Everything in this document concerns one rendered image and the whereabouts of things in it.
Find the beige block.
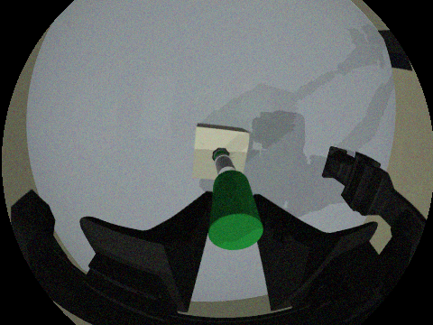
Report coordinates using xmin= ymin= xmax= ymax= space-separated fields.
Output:
xmin=192 ymin=123 xmax=252 ymax=180

